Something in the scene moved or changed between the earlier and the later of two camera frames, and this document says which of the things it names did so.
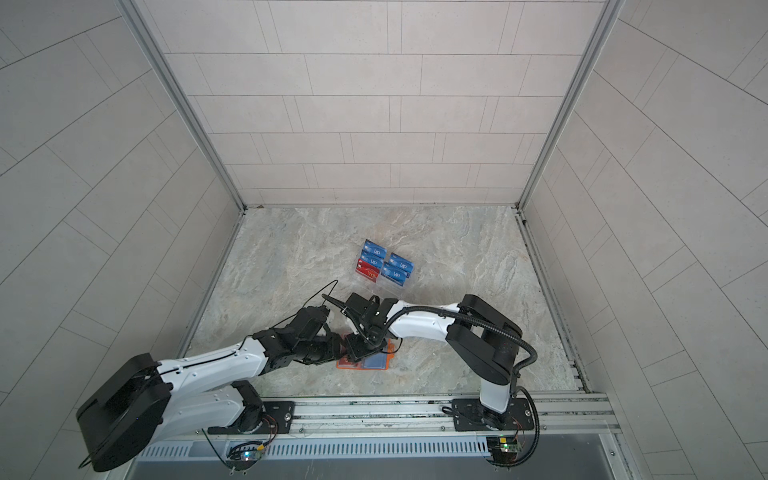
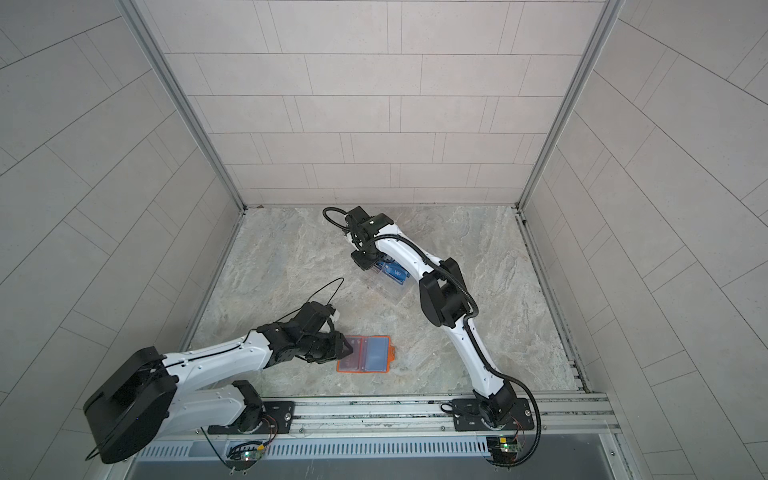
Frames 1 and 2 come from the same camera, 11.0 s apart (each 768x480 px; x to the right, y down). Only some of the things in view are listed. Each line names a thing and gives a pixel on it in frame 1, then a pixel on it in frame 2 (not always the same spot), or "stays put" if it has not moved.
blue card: (394, 273) stays put
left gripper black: (334, 350) stays put
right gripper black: (354, 352) → (364, 263)
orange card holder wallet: (377, 361) stays put
